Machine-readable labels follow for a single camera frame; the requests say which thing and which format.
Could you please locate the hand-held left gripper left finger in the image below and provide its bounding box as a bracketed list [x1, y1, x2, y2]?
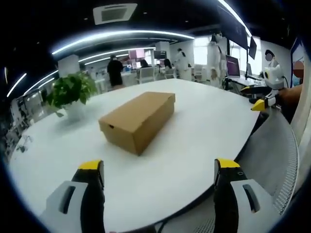
[38, 159, 106, 233]

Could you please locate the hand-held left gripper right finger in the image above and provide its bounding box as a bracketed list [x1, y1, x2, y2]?
[213, 158, 279, 233]

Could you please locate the brown cardboard shoe box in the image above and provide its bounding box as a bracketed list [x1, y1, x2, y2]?
[98, 91, 176, 157]

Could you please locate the computer monitor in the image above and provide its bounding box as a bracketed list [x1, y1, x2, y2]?
[225, 54, 241, 79]

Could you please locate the black hanging monitor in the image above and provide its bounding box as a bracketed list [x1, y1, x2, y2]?
[248, 35, 258, 60]

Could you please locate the grey mesh chair back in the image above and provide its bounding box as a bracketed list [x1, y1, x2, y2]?
[272, 116, 300, 216]

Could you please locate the green potted plant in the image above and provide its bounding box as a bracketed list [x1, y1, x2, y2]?
[46, 72, 98, 123]

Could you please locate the white office chair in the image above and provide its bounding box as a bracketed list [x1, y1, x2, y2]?
[136, 67, 157, 84]

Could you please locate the ceiling air conditioner vent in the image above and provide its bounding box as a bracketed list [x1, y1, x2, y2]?
[92, 2, 138, 26]

